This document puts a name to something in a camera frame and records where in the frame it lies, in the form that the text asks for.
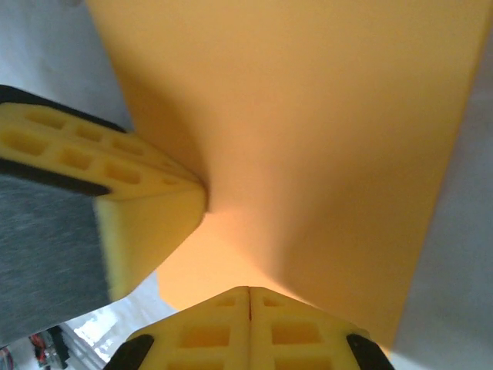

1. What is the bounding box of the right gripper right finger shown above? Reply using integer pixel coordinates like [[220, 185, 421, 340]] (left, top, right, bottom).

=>
[[249, 287, 394, 370]]

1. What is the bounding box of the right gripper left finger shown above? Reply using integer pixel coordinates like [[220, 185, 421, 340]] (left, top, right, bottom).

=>
[[103, 286, 250, 370]]

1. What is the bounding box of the orange cloth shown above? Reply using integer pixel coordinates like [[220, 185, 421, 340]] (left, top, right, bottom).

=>
[[84, 0, 493, 354]]

